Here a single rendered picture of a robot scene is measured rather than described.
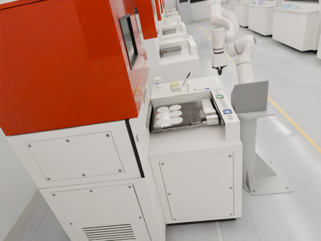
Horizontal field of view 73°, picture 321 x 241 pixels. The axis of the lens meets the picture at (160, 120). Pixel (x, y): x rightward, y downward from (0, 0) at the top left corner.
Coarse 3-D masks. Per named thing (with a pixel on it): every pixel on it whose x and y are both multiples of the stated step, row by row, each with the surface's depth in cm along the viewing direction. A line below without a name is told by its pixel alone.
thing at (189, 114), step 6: (192, 102) 188; (156, 108) 191; (186, 108) 181; (192, 108) 179; (156, 114) 181; (186, 114) 172; (192, 114) 170; (156, 120) 172; (186, 120) 164; (192, 120) 163; (198, 120) 161; (156, 126) 164
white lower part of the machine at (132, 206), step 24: (48, 192) 140; (72, 192) 139; (96, 192) 138; (120, 192) 138; (144, 192) 137; (72, 216) 151; (96, 216) 150; (120, 216) 150; (144, 216) 149; (72, 240) 165; (96, 240) 164; (120, 240) 164; (144, 240) 163
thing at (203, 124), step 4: (192, 124) 167; (196, 124) 166; (200, 124) 166; (204, 124) 166; (216, 124) 166; (168, 128) 169; (172, 128) 168; (176, 128) 168; (180, 128) 168; (184, 128) 168; (188, 128) 168; (192, 128) 168; (156, 132) 171
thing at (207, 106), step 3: (201, 102) 190; (204, 102) 189; (207, 102) 188; (210, 102) 187; (204, 105) 184; (207, 105) 183; (210, 105) 182; (204, 108) 180; (207, 108) 179; (210, 108) 178; (213, 108) 177; (213, 120) 161; (216, 120) 160; (207, 123) 162; (210, 123) 161; (213, 123) 161; (216, 123) 161
